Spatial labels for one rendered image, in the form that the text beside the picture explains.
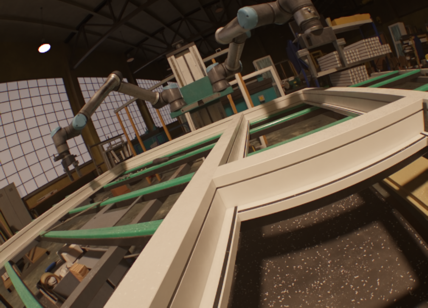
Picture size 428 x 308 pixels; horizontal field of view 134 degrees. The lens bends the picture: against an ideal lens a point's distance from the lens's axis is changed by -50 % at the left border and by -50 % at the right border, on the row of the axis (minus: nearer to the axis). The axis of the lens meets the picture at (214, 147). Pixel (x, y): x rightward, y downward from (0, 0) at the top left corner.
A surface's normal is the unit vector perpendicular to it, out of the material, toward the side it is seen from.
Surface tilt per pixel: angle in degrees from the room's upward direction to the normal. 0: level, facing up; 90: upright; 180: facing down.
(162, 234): 0
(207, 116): 90
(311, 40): 90
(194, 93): 90
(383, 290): 0
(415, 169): 0
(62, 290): 90
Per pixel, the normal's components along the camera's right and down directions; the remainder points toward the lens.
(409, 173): -0.40, -0.90
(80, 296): 0.90, -0.33
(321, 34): -0.20, 0.29
